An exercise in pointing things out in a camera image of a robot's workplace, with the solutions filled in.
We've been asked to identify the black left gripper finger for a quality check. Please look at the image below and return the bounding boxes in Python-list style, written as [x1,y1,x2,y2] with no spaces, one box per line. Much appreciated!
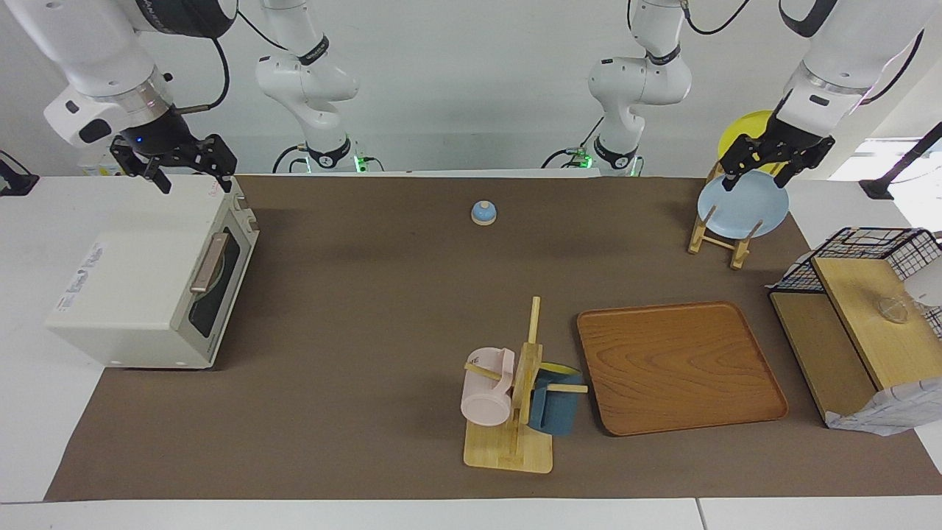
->
[774,151,819,188]
[720,135,770,192]

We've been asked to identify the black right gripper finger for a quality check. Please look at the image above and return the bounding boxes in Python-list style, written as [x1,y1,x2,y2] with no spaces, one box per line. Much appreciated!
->
[199,134,238,194]
[110,140,172,194]

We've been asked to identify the oven door with handle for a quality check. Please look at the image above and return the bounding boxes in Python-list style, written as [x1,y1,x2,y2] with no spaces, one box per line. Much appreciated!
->
[173,199,260,369]

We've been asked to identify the white toaster oven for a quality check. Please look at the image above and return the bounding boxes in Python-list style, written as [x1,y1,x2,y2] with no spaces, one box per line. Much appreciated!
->
[46,174,260,369]

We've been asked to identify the yellow plate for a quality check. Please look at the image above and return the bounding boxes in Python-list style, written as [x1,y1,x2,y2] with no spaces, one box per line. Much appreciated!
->
[718,110,785,176]

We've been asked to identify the white power box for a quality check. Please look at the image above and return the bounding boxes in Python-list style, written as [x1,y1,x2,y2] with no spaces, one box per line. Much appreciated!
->
[77,147,130,177]

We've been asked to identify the light blue plate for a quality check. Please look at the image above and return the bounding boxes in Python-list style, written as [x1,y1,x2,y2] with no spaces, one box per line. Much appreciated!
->
[697,172,790,239]

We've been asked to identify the wooden plate rack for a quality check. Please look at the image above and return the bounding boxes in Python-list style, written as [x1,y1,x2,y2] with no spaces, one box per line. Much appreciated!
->
[688,162,765,270]

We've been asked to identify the wooden shelf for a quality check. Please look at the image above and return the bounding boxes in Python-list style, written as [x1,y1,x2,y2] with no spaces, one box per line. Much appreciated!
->
[769,256,942,428]

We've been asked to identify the clear glass cup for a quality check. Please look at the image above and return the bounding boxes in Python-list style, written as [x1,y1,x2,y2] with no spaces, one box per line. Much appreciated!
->
[876,294,913,325]

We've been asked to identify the brown table mat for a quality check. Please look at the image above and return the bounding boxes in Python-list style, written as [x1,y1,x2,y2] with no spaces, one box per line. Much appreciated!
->
[44,175,942,501]

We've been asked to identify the brown wooden tray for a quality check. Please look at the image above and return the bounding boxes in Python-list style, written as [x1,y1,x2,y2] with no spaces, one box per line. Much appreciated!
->
[576,300,789,437]

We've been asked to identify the dark blue mug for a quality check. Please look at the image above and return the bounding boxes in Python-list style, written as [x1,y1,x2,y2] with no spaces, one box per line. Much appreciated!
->
[528,363,584,437]

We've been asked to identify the pink mug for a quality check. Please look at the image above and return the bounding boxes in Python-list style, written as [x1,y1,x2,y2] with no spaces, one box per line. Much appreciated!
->
[461,347,516,427]

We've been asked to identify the wooden mug tree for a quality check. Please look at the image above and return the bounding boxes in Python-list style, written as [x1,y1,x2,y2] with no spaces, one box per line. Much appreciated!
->
[464,297,589,474]

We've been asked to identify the black base cable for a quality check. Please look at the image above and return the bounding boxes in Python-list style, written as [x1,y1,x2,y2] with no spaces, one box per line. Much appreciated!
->
[542,116,606,169]
[272,144,308,175]

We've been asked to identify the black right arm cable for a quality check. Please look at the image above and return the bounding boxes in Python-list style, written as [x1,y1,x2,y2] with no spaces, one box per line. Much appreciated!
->
[177,37,231,115]

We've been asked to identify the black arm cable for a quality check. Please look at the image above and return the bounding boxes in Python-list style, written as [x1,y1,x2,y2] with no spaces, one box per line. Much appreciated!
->
[868,29,926,105]
[177,37,231,115]

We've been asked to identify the black camera stand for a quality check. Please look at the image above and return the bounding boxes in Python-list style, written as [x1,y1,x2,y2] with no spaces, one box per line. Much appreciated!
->
[860,121,942,201]

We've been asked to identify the black wire basket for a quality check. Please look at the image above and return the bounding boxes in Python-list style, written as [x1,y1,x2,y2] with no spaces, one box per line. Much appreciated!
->
[769,227,942,339]

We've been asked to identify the black clamp mount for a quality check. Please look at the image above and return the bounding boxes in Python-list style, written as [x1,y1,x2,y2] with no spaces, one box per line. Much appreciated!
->
[0,151,39,197]

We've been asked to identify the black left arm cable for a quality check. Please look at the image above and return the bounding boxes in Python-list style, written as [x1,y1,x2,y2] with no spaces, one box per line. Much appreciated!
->
[868,29,926,105]

